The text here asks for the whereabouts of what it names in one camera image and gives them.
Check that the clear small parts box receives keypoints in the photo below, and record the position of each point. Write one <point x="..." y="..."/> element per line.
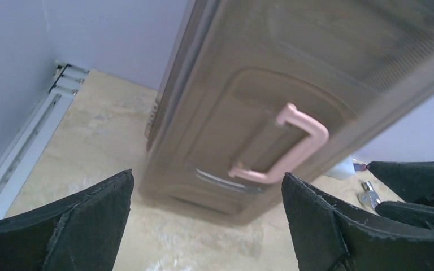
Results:
<point x="342" y="170"/>

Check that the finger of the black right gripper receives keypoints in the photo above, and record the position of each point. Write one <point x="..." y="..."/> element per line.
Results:
<point x="407" y="213"/>
<point x="413" y="182"/>

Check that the beige translucent plastic toolbox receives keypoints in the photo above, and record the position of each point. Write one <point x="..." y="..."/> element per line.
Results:
<point x="256" y="89"/>

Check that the silver metal socket fitting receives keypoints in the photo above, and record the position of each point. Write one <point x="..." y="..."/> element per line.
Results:
<point x="369" y="197"/>

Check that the aluminium frame rail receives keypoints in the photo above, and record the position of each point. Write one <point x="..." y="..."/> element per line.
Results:
<point x="23" y="153"/>

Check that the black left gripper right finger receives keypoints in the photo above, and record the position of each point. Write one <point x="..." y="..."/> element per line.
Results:
<point x="331" y="234"/>

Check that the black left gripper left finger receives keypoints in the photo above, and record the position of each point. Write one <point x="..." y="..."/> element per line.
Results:
<point x="82" y="231"/>

